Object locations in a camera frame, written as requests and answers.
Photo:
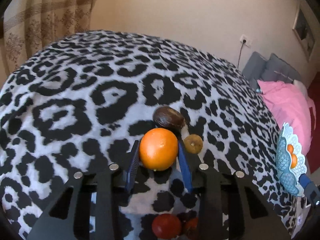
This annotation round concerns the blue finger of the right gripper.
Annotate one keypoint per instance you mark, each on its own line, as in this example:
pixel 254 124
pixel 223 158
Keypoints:
pixel 311 191

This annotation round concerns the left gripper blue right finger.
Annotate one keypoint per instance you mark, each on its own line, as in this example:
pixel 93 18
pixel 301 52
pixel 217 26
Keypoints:
pixel 204 181

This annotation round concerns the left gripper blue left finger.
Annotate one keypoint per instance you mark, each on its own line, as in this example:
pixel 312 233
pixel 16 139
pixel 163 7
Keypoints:
pixel 120 174

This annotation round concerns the light blue lattice fruit basket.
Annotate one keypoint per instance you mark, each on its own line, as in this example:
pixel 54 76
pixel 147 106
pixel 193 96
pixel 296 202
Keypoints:
pixel 290 162

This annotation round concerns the brown round fruit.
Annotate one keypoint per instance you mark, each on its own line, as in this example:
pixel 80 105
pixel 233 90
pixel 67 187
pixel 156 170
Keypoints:
pixel 193 144

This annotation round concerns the small orange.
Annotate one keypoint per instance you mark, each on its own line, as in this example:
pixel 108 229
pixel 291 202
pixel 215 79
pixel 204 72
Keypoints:
pixel 158 149
pixel 290 148

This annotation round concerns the small red tomato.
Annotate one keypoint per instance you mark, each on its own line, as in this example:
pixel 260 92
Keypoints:
pixel 191 230

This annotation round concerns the large red tomato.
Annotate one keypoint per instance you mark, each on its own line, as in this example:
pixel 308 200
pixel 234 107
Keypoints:
pixel 166 226

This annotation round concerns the dark avocado fruit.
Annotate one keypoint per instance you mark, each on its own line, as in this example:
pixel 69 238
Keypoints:
pixel 168 117

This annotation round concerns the leopard print table cloth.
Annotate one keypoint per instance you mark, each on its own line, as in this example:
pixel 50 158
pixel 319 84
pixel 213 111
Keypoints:
pixel 83 100

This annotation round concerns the pink blanket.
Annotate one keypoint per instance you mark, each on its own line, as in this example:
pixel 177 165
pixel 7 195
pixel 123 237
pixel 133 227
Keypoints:
pixel 289 105

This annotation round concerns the white pillow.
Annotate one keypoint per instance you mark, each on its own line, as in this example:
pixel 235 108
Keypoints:
pixel 301 87

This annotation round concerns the beige patterned curtain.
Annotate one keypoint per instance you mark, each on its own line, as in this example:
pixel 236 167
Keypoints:
pixel 30 25

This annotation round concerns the white wall socket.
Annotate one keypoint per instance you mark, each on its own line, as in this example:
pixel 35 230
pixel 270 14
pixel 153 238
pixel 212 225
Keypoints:
pixel 244 39

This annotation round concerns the framed wall picture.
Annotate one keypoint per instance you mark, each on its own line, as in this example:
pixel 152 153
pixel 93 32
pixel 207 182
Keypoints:
pixel 304 34

